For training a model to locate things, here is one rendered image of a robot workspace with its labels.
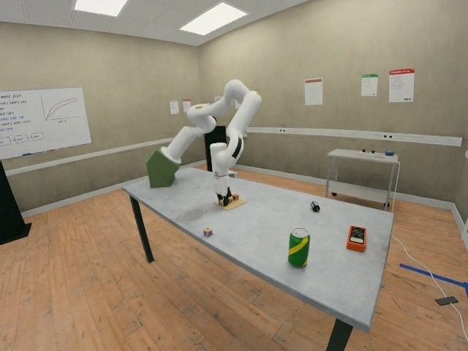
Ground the green soda can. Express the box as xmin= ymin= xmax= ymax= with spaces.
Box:
xmin=288 ymin=227 xmax=310 ymax=267

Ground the tan square mat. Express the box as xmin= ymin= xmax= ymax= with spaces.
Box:
xmin=213 ymin=199 xmax=247 ymax=211

